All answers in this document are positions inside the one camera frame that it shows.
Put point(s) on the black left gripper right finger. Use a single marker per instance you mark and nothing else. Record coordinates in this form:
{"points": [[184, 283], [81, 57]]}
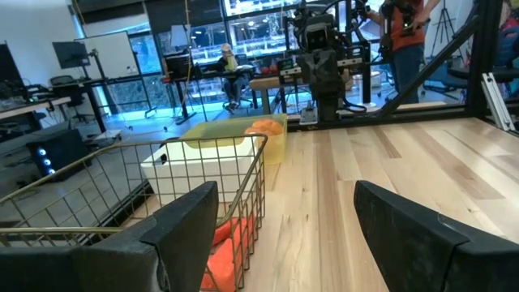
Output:
{"points": [[413, 251]]}

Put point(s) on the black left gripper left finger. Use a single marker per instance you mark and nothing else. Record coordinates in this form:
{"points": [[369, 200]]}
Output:
{"points": [[178, 239]]}

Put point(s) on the orange carrot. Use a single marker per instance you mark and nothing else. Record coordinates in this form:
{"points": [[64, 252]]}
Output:
{"points": [[229, 232], [221, 267]]}

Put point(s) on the orange bell pepper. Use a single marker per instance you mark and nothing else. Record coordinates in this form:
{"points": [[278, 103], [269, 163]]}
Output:
{"points": [[269, 126]]}

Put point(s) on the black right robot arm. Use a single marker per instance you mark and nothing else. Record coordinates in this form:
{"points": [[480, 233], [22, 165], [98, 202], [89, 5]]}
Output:
{"points": [[328, 109]]}

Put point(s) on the silver mounting plate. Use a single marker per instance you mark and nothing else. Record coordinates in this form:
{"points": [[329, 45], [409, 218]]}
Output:
{"points": [[309, 117]]}

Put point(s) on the light wooden table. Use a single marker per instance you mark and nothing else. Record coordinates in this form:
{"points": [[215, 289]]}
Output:
{"points": [[263, 83]]}

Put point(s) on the white plastic bin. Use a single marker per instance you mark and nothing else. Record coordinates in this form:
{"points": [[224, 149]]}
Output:
{"points": [[194, 166]]}

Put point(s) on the person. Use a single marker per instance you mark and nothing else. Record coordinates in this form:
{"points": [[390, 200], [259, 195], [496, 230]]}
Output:
{"points": [[407, 61], [233, 85]]}

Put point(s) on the yellow translucent plastic bin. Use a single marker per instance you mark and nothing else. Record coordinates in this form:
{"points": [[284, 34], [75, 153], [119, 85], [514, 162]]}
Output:
{"points": [[277, 150]]}

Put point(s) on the round orange fruit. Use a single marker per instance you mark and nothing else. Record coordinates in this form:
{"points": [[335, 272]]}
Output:
{"points": [[252, 131]]}

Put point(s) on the black monitor on cart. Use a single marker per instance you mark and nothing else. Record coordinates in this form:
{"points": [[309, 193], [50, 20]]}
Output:
{"points": [[178, 67]]}

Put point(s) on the black computer tower blue lights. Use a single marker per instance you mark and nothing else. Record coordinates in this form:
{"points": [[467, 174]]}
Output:
{"points": [[65, 150]]}

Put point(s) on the silver aluminium extrusion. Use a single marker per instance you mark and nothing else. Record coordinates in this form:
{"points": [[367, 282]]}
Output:
{"points": [[496, 101]]}

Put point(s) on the black office chair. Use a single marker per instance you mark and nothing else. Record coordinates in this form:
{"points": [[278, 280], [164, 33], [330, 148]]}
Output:
{"points": [[65, 81]]}

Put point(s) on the wooden top desk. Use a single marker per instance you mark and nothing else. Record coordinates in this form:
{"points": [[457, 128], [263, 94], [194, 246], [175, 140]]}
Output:
{"points": [[32, 107]]}

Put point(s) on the whiteboard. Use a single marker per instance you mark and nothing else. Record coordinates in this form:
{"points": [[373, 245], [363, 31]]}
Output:
{"points": [[109, 54]]}

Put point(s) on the black monitor on stand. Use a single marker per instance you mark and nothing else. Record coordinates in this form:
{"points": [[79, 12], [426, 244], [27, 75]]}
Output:
{"points": [[69, 54]]}

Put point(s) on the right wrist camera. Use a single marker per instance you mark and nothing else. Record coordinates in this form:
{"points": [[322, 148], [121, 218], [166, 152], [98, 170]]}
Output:
{"points": [[317, 37]]}

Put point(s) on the black right table frame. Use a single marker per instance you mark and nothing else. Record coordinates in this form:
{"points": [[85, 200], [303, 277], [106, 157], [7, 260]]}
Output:
{"points": [[482, 48]]}

